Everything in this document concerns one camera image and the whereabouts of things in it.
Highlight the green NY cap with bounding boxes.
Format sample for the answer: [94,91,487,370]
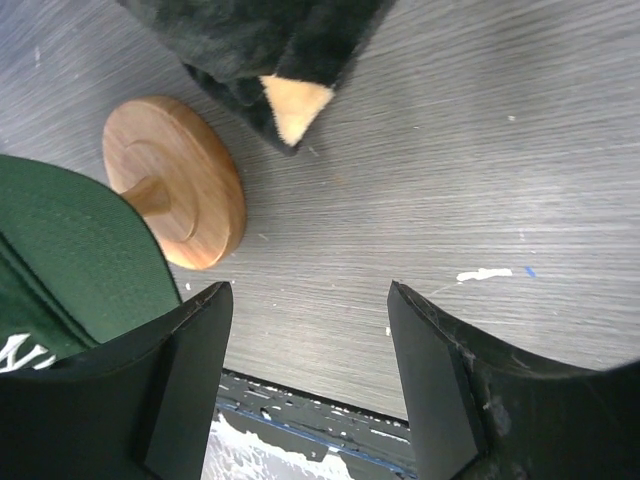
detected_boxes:
[1,155,181,373]

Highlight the black floral blanket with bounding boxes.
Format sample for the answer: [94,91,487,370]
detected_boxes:
[120,1,393,155]

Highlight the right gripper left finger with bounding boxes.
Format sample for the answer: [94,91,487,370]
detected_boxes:
[1,282,233,479]

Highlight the wooden hat stand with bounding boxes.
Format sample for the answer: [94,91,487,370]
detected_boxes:
[102,95,247,270]

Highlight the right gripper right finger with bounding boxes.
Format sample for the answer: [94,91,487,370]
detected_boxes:
[387,282,639,479]

